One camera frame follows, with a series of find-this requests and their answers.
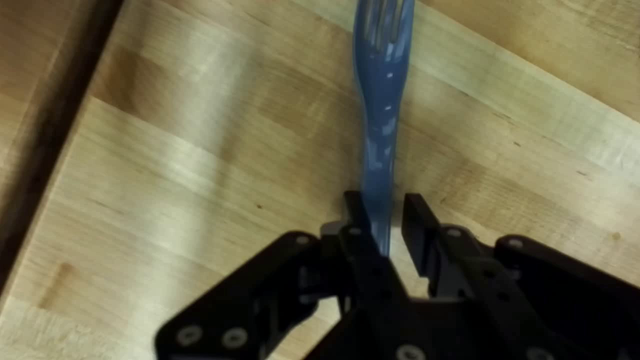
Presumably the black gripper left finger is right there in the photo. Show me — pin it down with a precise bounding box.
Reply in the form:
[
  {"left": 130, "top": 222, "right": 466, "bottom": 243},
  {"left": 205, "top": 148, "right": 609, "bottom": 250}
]
[{"left": 157, "top": 189, "right": 406, "bottom": 360}]

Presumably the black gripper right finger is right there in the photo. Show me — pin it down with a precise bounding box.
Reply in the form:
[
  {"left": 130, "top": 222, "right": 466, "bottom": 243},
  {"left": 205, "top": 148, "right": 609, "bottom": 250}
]
[{"left": 403, "top": 191, "right": 640, "bottom": 360}]

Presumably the grey fork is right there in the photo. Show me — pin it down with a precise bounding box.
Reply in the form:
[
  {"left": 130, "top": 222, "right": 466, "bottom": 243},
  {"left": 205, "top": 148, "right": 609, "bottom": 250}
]
[{"left": 351, "top": 0, "right": 418, "bottom": 258}]

